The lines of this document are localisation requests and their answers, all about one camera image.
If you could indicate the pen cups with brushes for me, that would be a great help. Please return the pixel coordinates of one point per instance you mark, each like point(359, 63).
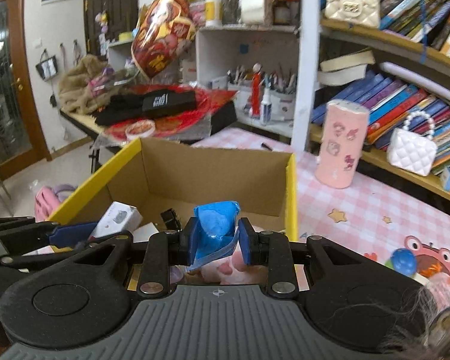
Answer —
point(281, 86)

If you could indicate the pink cylindrical container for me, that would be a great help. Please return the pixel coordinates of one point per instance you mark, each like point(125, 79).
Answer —
point(341, 146)

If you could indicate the blue plastic wrapper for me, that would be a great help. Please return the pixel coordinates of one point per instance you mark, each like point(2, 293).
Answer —
point(213, 225)

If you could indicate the row of blue books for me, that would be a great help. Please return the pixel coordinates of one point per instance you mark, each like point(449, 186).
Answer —
point(390, 101)

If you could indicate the black box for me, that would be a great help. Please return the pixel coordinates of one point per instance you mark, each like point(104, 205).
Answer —
point(168, 103)

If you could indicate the white cubby shelf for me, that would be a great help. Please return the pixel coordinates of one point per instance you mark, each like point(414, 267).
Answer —
point(225, 48)

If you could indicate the red foil snack bag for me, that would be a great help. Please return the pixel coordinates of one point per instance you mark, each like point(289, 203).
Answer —
point(161, 37)

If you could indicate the white bottle yellow label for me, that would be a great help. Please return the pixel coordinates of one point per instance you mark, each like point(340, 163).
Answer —
point(213, 9)

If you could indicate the white charger plug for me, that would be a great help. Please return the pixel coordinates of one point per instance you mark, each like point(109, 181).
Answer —
point(116, 217)

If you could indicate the row of colourful books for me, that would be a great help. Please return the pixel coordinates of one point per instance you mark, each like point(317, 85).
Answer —
point(427, 7)

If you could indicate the pink backpack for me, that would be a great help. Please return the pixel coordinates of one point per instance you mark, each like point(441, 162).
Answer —
point(50, 200)

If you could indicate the black binder clip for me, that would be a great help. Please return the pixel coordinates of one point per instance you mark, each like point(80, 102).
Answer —
point(170, 217)

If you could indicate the white rolled paper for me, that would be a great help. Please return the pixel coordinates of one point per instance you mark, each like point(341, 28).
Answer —
point(416, 77)

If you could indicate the red white figurine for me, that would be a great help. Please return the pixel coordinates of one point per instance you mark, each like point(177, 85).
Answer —
point(255, 90)

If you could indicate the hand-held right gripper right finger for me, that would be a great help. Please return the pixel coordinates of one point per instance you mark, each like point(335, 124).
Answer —
point(245, 243)

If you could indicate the white shelf post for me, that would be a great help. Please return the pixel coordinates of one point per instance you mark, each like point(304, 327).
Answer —
point(305, 63)

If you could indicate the yellow cardboard box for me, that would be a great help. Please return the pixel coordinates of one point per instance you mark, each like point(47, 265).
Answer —
point(210, 176)

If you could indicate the black marker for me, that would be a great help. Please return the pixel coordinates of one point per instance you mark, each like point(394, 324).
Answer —
point(266, 146)

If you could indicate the wooden glass door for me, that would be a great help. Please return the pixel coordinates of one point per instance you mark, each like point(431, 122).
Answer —
point(7, 82)

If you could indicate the dark door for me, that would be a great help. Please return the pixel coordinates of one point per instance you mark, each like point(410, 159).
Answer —
point(112, 7)

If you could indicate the grey plush toy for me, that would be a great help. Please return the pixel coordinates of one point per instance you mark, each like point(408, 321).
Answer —
point(427, 307)

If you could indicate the pink pig plush toy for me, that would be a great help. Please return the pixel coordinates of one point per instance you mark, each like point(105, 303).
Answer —
point(225, 270)

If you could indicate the white quilted handbag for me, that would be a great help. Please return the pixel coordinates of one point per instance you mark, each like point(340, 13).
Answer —
point(410, 153)

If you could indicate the white glue bottle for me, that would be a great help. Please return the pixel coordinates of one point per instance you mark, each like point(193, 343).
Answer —
point(265, 110)

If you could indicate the small white box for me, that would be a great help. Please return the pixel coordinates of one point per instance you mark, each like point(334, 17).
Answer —
point(146, 232)

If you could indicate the pink tape roll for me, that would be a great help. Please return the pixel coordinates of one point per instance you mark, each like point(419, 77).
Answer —
point(139, 129)

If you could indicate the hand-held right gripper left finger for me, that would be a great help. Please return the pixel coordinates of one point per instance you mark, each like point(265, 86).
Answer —
point(191, 242)

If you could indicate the pink checked printed tablecloth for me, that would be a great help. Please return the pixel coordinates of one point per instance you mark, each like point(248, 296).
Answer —
point(360, 213)

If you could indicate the hanging wall pouch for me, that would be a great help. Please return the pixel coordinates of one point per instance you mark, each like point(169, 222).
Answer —
point(46, 67)

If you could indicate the green frog toy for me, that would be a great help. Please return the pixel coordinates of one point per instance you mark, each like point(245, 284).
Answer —
point(403, 261)

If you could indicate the brown plush blanket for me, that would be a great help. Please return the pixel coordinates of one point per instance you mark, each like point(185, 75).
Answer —
point(78, 82)

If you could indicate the wooden bookshelf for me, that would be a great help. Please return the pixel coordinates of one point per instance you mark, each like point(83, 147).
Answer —
point(397, 45)

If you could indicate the black foam block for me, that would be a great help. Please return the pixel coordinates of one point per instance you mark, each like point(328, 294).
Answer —
point(225, 116)

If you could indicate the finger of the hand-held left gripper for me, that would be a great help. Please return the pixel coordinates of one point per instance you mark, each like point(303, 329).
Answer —
point(71, 233)
point(41, 257)

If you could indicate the old worn books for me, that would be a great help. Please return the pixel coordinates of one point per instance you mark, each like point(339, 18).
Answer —
point(345, 65)

